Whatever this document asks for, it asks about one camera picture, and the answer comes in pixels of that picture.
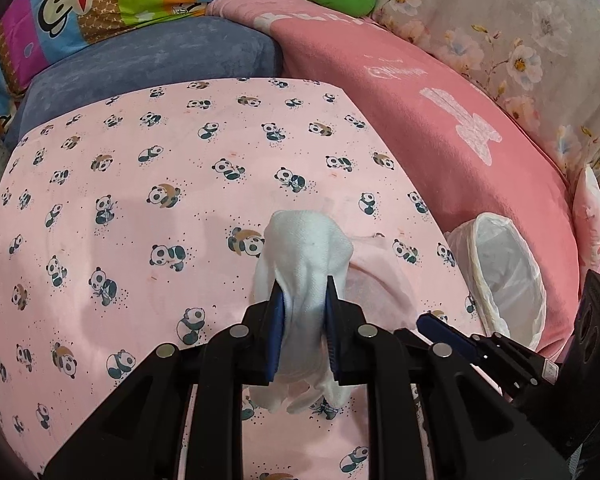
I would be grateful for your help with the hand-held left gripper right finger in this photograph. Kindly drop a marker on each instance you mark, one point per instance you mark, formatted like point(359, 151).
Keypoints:
point(331, 330)

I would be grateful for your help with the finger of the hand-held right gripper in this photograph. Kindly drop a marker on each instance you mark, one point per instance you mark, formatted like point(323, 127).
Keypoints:
point(445, 330)

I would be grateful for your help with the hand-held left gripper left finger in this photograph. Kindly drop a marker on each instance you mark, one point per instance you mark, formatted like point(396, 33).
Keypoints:
point(275, 330)

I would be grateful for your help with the white cloth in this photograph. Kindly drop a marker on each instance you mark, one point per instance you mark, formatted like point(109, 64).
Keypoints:
point(305, 250)

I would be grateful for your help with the white mesh basket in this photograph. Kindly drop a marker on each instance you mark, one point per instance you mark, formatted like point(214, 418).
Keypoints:
point(505, 270)

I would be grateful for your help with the pink fabric piece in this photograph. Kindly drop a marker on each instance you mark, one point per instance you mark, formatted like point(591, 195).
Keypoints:
point(380, 280)

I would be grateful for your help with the pink white pillow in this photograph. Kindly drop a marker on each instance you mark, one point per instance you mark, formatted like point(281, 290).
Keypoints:
point(592, 210)

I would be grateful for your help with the pink panda print cloth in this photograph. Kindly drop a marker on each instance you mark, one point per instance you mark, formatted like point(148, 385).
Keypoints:
point(130, 240)

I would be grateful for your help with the pink blanket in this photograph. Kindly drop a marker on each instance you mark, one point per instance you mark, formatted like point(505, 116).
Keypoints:
point(390, 125)

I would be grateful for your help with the blue sofa cushion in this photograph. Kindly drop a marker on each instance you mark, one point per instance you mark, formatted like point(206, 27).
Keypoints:
point(155, 55)

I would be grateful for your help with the grey floral blanket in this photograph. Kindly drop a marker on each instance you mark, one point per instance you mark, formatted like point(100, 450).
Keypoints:
point(530, 35)

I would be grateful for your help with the striped monkey print quilt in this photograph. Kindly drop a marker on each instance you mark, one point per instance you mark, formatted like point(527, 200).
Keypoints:
point(55, 10)

